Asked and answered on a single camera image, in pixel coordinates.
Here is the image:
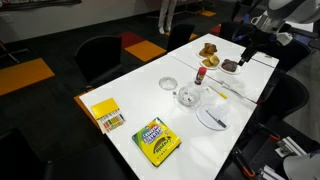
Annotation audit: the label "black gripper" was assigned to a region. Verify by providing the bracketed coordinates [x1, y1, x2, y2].
[237, 27, 273, 67]

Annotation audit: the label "yellow marker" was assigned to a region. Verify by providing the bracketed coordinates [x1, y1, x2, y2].
[208, 84, 229, 100]

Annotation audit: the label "Crayola marker box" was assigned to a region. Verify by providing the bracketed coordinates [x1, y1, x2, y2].
[131, 116, 183, 168]

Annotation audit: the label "open marker set yellow lid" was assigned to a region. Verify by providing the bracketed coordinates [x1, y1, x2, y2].
[90, 97, 127, 135]

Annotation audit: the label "dark brown bread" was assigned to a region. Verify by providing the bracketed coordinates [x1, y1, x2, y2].
[220, 58, 239, 73]

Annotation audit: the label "black office chair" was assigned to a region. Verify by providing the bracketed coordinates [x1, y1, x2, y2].
[73, 34, 125, 89]
[218, 20, 255, 44]
[166, 22, 197, 53]
[0, 127, 133, 180]
[259, 73, 310, 125]
[275, 38, 313, 73]

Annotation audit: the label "golden bread roll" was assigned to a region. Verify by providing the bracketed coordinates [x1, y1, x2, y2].
[202, 54, 221, 69]

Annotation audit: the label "golden pastry pile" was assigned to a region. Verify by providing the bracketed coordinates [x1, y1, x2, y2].
[198, 42, 219, 58]

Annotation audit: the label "purple bottle with red cap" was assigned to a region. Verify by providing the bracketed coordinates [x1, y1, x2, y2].
[194, 66, 208, 87]

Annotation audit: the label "cut glass bowl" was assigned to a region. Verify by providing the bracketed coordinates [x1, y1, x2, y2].
[176, 84, 203, 113]

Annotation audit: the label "white plate with utensil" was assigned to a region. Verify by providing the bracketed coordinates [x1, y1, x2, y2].
[195, 102, 232, 132]

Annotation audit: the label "small cut glass dish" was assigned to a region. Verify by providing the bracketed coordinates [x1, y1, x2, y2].
[158, 76, 179, 92]

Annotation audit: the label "person legs in light trousers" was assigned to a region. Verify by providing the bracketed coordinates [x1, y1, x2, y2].
[157, 0, 178, 35]

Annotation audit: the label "white rounded device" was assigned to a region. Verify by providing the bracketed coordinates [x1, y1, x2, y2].
[282, 151, 320, 180]

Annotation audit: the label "metal bracket parts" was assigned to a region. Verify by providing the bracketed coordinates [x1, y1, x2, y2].
[274, 136, 308, 159]

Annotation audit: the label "orange handled black tool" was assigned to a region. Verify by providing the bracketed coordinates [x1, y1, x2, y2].
[232, 147, 257, 180]

